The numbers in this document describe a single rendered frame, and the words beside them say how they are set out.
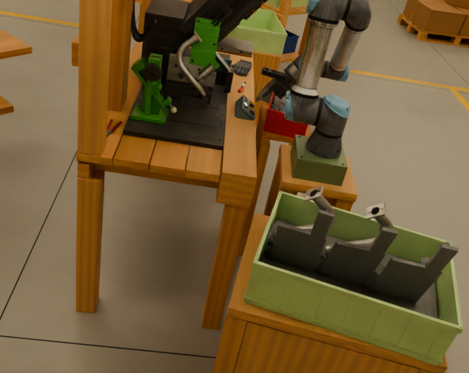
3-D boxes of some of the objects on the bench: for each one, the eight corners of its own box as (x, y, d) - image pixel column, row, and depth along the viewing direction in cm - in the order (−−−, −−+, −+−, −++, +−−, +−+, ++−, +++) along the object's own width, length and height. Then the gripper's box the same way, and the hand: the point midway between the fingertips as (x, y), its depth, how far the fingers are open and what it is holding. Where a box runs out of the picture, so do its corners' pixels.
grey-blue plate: (227, 84, 273) (231, 59, 265) (227, 86, 272) (231, 61, 264) (209, 81, 272) (213, 55, 265) (209, 83, 271) (213, 57, 263)
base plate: (229, 58, 312) (230, 55, 311) (223, 150, 220) (223, 146, 219) (159, 45, 308) (159, 41, 307) (122, 134, 217) (123, 129, 216)
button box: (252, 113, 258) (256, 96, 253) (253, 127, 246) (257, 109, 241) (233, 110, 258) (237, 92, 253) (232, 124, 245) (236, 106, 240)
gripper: (299, 84, 243) (265, 114, 251) (297, 77, 250) (265, 106, 259) (286, 72, 239) (253, 102, 248) (285, 64, 247) (252, 94, 255)
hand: (257, 98), depth 252 cm, fingers closed
